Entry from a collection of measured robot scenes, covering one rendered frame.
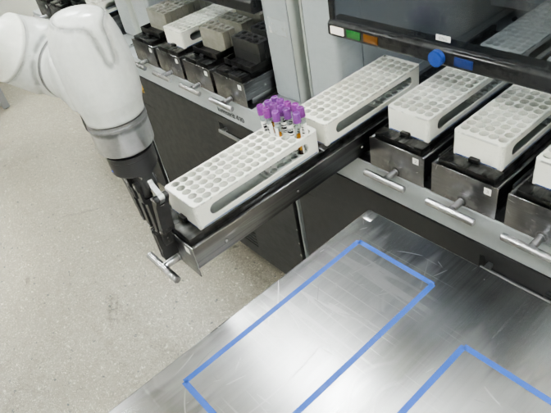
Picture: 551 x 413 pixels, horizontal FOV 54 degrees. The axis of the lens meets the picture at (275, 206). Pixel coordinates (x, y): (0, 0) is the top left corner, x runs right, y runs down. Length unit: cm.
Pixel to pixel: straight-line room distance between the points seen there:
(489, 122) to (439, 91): 14
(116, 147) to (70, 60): 14
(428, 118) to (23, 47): 69
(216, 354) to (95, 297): 142
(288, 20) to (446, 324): 82
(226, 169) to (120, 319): 112
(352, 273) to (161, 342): 117
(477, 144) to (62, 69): 68
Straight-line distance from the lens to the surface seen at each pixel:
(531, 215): 99
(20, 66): 88
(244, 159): 101
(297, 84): 139
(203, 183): 100
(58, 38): 78
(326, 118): 110
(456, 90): 116
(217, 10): 178
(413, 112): 109
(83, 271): 229
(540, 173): 98
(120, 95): 79
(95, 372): 193
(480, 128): 104
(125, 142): 83
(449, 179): 105
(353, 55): 128
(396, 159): 111
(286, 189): 103
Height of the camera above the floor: 142
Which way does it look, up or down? 39 degrees down
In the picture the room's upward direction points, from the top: 12 degrees counter-clockwise
